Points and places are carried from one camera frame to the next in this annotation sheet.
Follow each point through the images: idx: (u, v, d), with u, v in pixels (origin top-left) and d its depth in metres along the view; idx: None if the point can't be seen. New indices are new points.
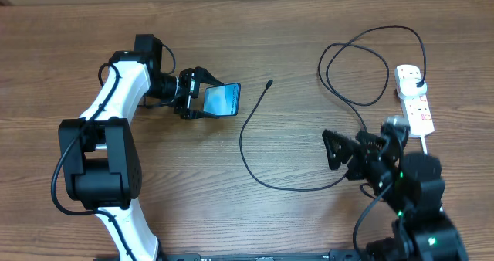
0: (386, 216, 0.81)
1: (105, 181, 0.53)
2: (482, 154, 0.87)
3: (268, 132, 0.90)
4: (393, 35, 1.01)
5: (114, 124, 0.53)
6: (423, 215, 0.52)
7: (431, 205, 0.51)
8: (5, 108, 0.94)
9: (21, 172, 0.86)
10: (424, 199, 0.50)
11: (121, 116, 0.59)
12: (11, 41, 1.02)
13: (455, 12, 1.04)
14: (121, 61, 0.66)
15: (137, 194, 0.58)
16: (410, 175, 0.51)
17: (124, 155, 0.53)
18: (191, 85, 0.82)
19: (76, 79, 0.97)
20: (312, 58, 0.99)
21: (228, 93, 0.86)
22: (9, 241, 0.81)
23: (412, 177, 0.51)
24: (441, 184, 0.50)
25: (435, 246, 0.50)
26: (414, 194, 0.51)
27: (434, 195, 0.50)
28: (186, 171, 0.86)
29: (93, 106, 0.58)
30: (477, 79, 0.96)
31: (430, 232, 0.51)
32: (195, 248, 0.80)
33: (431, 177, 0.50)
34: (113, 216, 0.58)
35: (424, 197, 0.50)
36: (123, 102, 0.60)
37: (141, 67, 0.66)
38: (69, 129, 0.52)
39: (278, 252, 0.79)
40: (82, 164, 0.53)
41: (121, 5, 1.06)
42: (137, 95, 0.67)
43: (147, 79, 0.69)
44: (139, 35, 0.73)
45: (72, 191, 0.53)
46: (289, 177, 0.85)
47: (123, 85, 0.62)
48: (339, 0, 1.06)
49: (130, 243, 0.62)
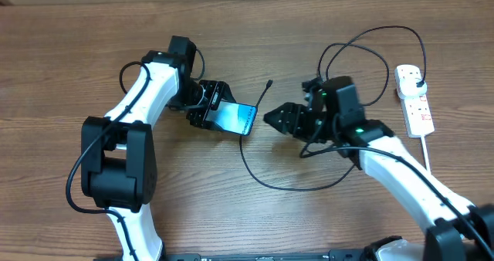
0: (385, 216, 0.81)
1: (120, 183, 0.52)
2: (482, 154, 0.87)
3: (269, 132, 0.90)
4: (393, 35, 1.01)
5: (137, 128, 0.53)
6: (352, 119, 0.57)
7: (353, 108, 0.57)
8: (5, 108, 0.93)
9: (21, 172, 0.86)
10: (343, 105, 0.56)
11: (146, 121, 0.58)
12: (11, 41, 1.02)
13: (456, 11, 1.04)
14: (153, 62, 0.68)
15: (150, 199, 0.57)
16: (328, 89, 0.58)
17: (143, 161, 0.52)
18: (214, 97, 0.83)
19: (76, 79, 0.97)
20: (312, 58, 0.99)
21: (243, 110, 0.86)
22: (10, 241, 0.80)
23: (330, 89, 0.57)
24: (353, 87, 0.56)
25: (364, 136, 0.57)
26: (336, 104, 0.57)
27: (353, 100, 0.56)
28: (186, 171, 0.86)
29: (120, 106, 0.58)
30: (477, 79, 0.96)
31: (358, 127, 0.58)
32: (195, 248, 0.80)
33: (344, 84, 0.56)
34: (122, 217, 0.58)
35: (343, 102, 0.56)
36: (149, 106, 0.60)
37: (172, 71, 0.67)
38: (94, 127, 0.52)
39: (277, 252, 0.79)
40: (99, 163, 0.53)
41: (121, 5, 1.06)
42: (164, 99, 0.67)
43: (176, 83, 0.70)
44: (176, 38, 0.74)
45: (87, 188, 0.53)
46: (289, 177, 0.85)
47: (151, 88, 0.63)
48: (339, 0, 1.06)
49: (134, 244, 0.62)
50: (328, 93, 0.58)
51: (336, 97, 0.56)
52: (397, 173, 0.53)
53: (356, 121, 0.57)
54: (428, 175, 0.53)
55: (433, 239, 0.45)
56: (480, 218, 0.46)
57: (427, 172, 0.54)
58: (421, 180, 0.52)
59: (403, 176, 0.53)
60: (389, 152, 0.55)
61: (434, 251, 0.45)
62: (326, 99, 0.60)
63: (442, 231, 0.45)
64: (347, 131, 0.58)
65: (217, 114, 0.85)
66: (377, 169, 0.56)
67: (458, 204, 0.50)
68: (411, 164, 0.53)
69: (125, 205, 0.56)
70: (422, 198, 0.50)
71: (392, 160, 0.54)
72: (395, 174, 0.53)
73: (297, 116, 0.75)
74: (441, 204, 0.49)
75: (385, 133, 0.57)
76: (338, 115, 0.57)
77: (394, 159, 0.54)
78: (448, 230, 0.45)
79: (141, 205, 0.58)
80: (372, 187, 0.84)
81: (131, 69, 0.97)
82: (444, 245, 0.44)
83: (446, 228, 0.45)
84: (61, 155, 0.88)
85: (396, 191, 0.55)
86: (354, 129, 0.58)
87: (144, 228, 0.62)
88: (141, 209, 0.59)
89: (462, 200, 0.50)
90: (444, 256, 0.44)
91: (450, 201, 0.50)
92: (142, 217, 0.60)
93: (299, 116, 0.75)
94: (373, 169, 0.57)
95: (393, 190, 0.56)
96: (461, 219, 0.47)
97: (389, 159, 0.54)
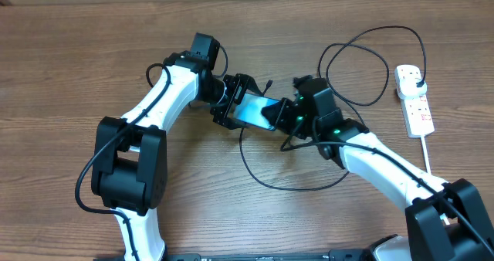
0: (385, 216, 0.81)
1: (130, 186, 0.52)
2: (482, 154, 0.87)
3: (268, 133, 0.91)
4: (393, 35, 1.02)
5: (152, 133, 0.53)
6: (330, 121, 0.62)
7: (330, 110, 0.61)
8: (5, 108, 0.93)
9: (21, 172, 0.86)
10: (320, 107, 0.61)
11: (161, 126, 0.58)
12: (11, 41, 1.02)
13: (455, 12, 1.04)
14: (175, 66, 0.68)
15: (157, 204, 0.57)
16: (306, 93, 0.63)
17: (153, 166, 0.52)
18: (236, 93, 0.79)
19: (77, 79, 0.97)
20: (312, 58, 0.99)
21: (269, 104, 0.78)
22: (9, 241, 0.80)
23: (306, 95, 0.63)
24: (329, 91, 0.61)
25: (343, 137, 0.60)
26: (314, 107, 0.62)
27: (329, 103, 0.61)
28: (186, 171, 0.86)
29: (138, 109, 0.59)
30: (476, 79, 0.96)
31: (335, 127, 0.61)
32: (195, 248, 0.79)
33: (319, 89, 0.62)
34: (128, 218, 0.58)
35: (320, 105, 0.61)
36: (166, 111, 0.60)
37: (193, 76, 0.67)
38: (109, 127, 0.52)
39: (278, 252, 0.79)
40: (111, 164, 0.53)
41: (121, 5, 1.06)
42: (182, 103, 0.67)
43: (196, 89, 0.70)
44: (199, 37, 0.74)
45: (97, 187, 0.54)
46: (289, 177, 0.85)
47: (170, 92, 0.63)
48: (339, 0, 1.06)
49: (137, 245, 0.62)
50: (306, 97, 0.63)
51: (314, 102, 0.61)
52: (375, 164, 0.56)
53: (335, 123, 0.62)
54: (404, 161, 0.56)
55: (413, 219, 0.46)
56: (456, 194, 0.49)
57: (402, 159, 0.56)
58: (396, 167, 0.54)
59: (380, 166, 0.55)
60: (366, 146, 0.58)
61: (416, 231, 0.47)
62: (304, 103, 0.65)
63: (421, 211, 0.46)
64: (326, 132, 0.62)
65: (243, 110, 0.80)
66: (357, 164, 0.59)
67: (433, 182, 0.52)
68: (386, 155, 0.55)
69: (132, 208, 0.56)
70: (400, 182, 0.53)
71: (369, 153, 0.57)
72: (373, 166, 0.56)
73: (282, 109, 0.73)
74: (417, 185, 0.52)
75: (361, 130, 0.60)
76: (317, 117, 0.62)
77: (370, 151, 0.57)
78: (427, 208, 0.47)
79: (148, 208, 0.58)
80: (372, 187, 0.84)
81: (131, 70, 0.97)
82: (424, 222, 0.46)
83: (425, 207, 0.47)
84: (61, 155, 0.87)
85: (377, 182, 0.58)
86: (332, 130, 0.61)
87: (149, 231, 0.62)
88: (148, 212, 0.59)
89: (436, 178, 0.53)
90: (425, 234, 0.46)
91: (425, 181, 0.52)
92: (148, 219, 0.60)
93: (283, 110, 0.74)
94: (355, 164, 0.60)
95: (374, 181, 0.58)
96: (439, 198, 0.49)
97: (367, 152, 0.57)
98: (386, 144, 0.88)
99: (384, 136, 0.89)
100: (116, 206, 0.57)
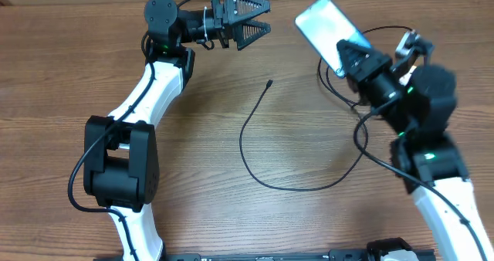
0: (384, 216, 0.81)
1: (123, 184, 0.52)
2: (480, 154, 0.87)
3: (268, 133, 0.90)
4: (393, 35, 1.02)
5: (140, 128, 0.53)
6: (428, 134, 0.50)
7: (437, 125, 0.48)
8: (5, 108, 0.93)
9: (21, 171, 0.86)
10: (430, 120, 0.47)
11: (149, 121, 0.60)
12: (12, 41, 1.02)
13: (455, 12, 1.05)
14: (159, 61, 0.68)
15: (151, 199, 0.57)
16: (418, 92, 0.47)
17: (145, 161, 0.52)
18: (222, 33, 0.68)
19: (76, 79, 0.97)
20: (312, 58, 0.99)
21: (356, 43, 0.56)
22: (10, 240, 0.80)
23: (421, 95, 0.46)
24: (453, 103, 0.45)
25: (434, 162, 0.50)
26: (421, 113, 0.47)
27: (441, 115, 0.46)
28: (186, 171, 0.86)
29: (123, 106, 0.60)
30: (476, 79, 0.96)
31: (428, 149, 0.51)
32: (195, 248, 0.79)
33: (443, 94, 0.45)
34: (123, 216, 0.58)
35: (431, 114, 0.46)
36: (152, 106, 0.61)
37: (176, 71, 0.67)
38: (98, 127, 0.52)
39: (277, 252, 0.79)
40: (103, 162, 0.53)
41: (122, 5, 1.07)
42: (168, 99, 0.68)
43: (181, 83, 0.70)
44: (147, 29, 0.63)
45: (89, 187, 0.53)
46: (289, 177, 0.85)
47: (154, 88, 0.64)
48: (339, 1, 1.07)
49: (135, 243, 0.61)
50: (416, 95, 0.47)
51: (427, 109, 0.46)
52: (455, 237, 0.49)
53: (431, 136, 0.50)
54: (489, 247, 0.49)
55: None
56: None
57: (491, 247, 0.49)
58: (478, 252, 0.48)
59: (461, 241, 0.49)
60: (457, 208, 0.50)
61: None
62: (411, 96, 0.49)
63: None
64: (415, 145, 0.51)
65: (315, 19, 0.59)
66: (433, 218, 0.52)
67: None
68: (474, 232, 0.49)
69: (126, 205, 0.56)
70: None
71: (455, 218, 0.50)
72: (451, 233, 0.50)
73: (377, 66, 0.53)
74: None
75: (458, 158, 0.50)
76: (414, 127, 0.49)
77: (459, 219, 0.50)
78: None
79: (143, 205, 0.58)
80: (372, 187, 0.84)
81: (131, 70, 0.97)
82: None
83: None
84: (61, 155, 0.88)
85: (442, 244, 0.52)
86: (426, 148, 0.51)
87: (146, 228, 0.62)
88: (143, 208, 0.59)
89: None
90: None
91: None
92: (143, 216, 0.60)
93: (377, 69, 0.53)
94: (427, 211, 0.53)
95: (441, 241, 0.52)
96: None
97: (453, 215, 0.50)
98: (386, 144, 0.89)
99: (384, 136, 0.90)
100: (111, 204, 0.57)
